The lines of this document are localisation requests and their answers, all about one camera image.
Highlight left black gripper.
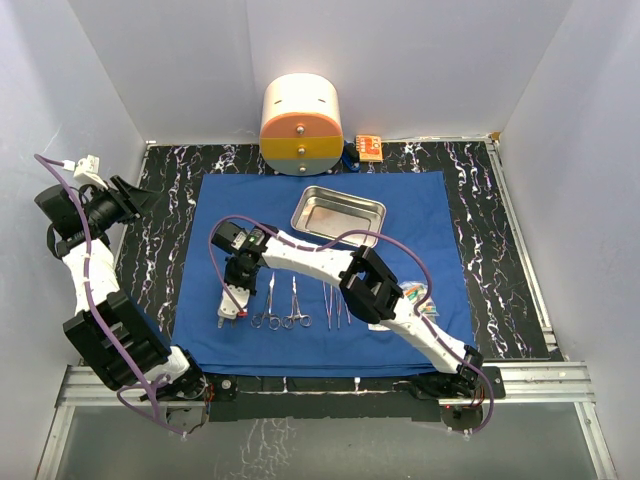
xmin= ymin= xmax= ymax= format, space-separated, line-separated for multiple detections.
xmin=82 ymin=177 xmax=163 ymax=231

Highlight remaining ring-handled clamp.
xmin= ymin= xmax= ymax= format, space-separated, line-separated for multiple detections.
xmin=267 ymin=273 xmax=281 ymax=331

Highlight steel forceps ring handles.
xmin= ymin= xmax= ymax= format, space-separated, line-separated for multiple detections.
xmin=281 ymin=276 xmax=312 ymax=329

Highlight blue surgical cloth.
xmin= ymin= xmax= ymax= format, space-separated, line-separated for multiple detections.
xmin=172 ymin=171 xmax=474 ymax=377

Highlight long serrated steel forceps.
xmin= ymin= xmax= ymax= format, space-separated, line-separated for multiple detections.
xmin=322 ymin=283 xmax=333 ymax=330

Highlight steel tweezers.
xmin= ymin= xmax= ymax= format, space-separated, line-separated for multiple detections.
xmin=342 ymin=297 xmax=352 ymax=325
xmin=335 ymin=291 xmax=342 ymax=331

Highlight steel instrument tray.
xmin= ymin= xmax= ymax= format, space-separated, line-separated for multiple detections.
xmin=290 ymin=185 xmax=387 ymax=240

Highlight long white green pouch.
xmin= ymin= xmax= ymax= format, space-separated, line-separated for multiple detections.
xmin=368 ymin=324 xmax=388 ymax=332

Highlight white blue supply packet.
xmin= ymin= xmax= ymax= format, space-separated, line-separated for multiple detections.
xmin=400 ymin=281 xmax=435 ymax=306

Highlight green clear supply packet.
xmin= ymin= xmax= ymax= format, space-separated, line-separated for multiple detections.
xmin=419 ymin=300 xmax=439 ymax=322

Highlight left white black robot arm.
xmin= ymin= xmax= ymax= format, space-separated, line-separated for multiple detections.
xmin=34 ymin=176 xmax=207 ymax=399

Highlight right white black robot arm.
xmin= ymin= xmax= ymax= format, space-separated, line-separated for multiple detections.
xmin=208 ymin=215 xmax=491 ymax=397

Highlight round three-drawer storage box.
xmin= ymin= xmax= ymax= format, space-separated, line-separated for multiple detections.
xmin=259 ymin=73 xmax=344 ymax=176

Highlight blue black clip tool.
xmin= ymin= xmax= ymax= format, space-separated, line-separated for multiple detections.
xmin=341 ymin=142 xmax=360 ymax=172

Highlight small orange spiral notebook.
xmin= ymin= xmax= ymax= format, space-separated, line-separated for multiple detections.
xmin=355 ymin=134 xmax=384 ymax=163

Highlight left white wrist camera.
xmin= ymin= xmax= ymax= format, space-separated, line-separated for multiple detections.
xmin=62 ymin=154 xmax=108 ymax=188

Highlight aluminium frame rail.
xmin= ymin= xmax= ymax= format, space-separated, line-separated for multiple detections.
xmin=37 ymin=362 xmax=618 ymax=479

